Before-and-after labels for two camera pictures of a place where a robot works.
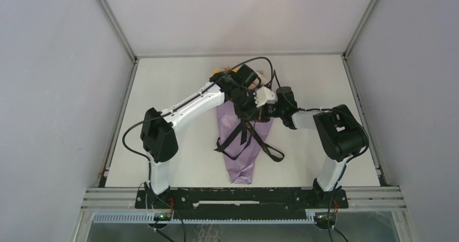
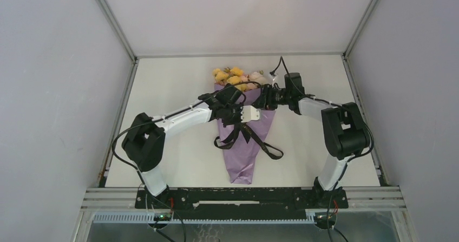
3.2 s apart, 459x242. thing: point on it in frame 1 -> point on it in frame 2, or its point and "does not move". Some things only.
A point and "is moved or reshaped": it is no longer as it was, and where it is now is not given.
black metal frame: x=163 y=199 does not move
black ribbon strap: x=274 y=153 is moved or reshaped
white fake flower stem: x=263 y=78 does not move
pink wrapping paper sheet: x=241 y=141 does not move
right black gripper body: x=271 y=110 -> x=276 y=97
